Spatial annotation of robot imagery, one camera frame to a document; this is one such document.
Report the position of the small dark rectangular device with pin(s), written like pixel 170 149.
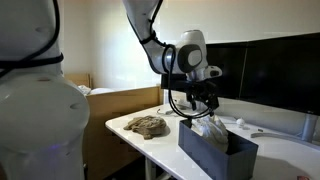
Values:
pixel 303 178

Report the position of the white cloth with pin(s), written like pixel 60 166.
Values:
pixel 213 131

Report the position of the small white round gadget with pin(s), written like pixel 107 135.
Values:
pixel 240 122

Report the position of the white flat sheet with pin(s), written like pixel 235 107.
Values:
pixel 101 90

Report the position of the wooden board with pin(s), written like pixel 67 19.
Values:
pixel 80 80

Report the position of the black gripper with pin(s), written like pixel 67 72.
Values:
pixel 203 91

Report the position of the dark grey rectangular box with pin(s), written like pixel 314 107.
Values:
pixel 206 156

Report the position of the large black monitor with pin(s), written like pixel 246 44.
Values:
pixel 283 73

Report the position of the light wooden cabinet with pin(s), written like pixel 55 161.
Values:
pixel 116 113

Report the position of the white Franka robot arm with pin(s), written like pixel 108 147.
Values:
pixel 33 110

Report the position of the brown crumpled cloth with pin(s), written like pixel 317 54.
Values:
pixel 146 126

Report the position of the crumpled white fabric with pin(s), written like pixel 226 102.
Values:
pixel 82 90

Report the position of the white table leg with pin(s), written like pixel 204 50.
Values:
pixel 150 168

